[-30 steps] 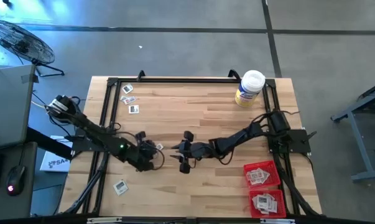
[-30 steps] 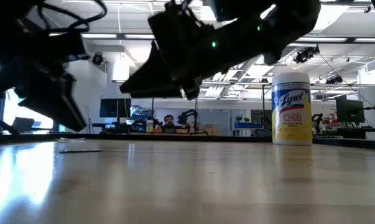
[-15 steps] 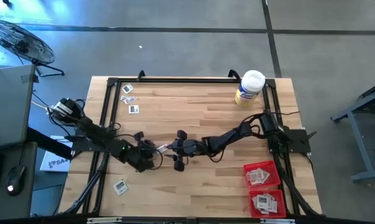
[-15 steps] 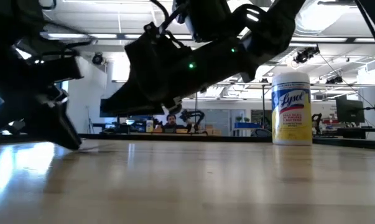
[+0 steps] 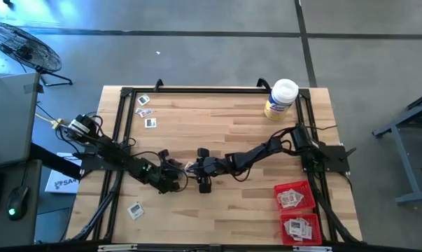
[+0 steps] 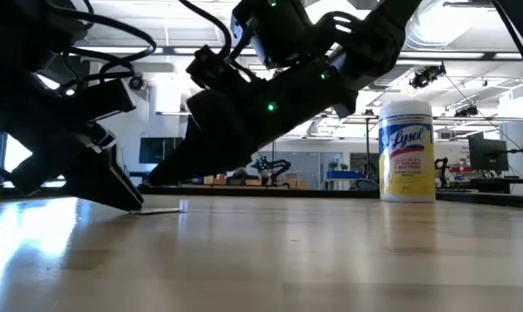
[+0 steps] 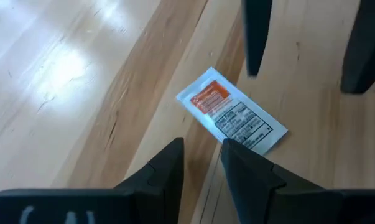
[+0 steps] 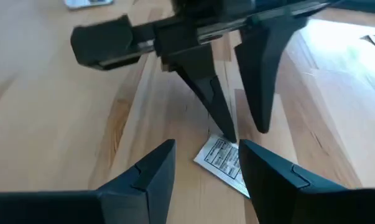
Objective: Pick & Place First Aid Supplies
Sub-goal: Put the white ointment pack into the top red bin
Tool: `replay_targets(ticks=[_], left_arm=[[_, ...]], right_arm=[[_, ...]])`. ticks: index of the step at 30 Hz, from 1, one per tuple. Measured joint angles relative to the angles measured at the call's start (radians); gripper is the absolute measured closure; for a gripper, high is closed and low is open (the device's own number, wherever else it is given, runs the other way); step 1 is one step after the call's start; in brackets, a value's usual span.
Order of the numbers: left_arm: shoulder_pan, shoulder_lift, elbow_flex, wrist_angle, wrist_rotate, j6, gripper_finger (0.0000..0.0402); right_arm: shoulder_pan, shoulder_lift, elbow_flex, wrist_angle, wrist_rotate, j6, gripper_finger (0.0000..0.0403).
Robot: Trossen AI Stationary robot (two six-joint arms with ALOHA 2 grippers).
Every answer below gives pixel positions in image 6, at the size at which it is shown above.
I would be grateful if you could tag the black round ceiling camera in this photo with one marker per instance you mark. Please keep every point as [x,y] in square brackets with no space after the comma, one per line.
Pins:
[136,82]

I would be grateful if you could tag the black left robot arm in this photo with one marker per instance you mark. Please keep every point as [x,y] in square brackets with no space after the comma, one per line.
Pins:
[18,34]

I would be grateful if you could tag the long ceiling light strip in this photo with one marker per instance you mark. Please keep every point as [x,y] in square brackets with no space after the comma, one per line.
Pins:
[460,55]

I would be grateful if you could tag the black ceiling camera mount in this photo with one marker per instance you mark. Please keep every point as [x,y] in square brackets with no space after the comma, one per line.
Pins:
[467,112]
[426,76]

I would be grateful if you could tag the black aluminium table frame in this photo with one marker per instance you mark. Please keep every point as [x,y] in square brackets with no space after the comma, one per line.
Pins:
[330,193]

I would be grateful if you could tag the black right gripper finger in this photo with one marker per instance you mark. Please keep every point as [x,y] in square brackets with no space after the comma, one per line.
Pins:
[196,156]

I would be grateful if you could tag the white packet red print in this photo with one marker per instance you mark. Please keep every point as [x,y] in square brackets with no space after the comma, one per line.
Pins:
[161,211]

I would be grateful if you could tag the black computer monitor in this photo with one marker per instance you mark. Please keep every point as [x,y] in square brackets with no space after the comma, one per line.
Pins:
[150,149]
[488,154]

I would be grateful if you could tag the Lysol wipes canister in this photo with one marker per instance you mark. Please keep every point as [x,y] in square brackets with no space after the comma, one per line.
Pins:
[406,151]

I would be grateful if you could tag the silver ventilation duct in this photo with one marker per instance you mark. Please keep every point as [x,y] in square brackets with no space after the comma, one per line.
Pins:
[439,26]

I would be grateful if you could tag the blue storage bin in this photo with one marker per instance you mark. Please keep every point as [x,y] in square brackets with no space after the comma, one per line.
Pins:
[345,174]

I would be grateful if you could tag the black background robot arm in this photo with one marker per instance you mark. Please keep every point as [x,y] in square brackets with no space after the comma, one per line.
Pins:
[443,167]
[278,165]

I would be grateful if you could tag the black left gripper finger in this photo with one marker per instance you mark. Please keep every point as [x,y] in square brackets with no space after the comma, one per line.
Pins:
[107,182]

